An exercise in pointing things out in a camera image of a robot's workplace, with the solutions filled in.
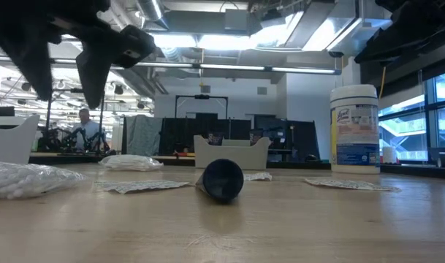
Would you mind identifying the white printed sachet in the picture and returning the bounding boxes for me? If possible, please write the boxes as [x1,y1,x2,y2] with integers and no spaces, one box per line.
[304,177,401,193]
[243,172,273,183]
[94,179,191,195]

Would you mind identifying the long ceiling strip light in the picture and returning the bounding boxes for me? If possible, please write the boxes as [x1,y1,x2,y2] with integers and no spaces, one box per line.
[134,61,342,76]

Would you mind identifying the clear bag of cotton swabs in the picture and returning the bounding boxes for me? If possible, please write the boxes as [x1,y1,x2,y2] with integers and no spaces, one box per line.
[0,160,88,201]

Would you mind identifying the black cabinet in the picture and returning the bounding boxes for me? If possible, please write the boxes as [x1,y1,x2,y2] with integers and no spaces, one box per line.
[253,115,321,161]

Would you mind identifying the yellow hanging cable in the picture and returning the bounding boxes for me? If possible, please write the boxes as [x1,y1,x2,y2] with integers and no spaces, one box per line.
[378,65,387,102]

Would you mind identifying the white plastic bin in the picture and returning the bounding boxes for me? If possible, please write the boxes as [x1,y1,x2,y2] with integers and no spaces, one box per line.
[0,114,41,165]

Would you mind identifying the grey plastic bin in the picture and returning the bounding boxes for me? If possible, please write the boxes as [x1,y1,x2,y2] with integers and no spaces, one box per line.
[193,134,270,171]

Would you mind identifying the clear bag of cotton balls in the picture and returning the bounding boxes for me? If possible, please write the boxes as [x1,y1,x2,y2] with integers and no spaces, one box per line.
[97,153,164,172]

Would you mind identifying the background black robot arms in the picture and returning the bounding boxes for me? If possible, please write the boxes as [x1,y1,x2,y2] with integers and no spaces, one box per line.
[37,126,117,156]

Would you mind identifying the black rig frame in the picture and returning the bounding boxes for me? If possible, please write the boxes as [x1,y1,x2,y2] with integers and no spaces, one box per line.
[174,94,229,120]
[45,87,106,129]

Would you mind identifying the white paper towel roll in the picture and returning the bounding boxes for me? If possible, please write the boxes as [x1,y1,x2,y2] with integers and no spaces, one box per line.
[382,145,398,164]

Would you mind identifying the grey cloth cover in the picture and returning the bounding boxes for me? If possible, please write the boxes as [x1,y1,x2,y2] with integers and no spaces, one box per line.
[121,115,164,157]

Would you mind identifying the black partition panels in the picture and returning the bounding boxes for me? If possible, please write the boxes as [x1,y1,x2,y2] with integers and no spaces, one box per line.
[158,116,252,156]

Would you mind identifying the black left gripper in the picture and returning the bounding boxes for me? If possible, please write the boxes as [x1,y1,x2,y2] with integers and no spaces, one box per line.
[0,0,117,110]

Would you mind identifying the person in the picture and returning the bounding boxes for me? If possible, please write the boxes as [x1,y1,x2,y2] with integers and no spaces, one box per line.
[71,107,102,153]

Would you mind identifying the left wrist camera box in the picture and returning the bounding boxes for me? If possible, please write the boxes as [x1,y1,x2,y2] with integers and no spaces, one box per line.
[114,24,158,69]

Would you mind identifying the Lysol wipes canister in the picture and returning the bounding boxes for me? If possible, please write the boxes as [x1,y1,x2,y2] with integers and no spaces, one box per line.
[330,84,381,175]

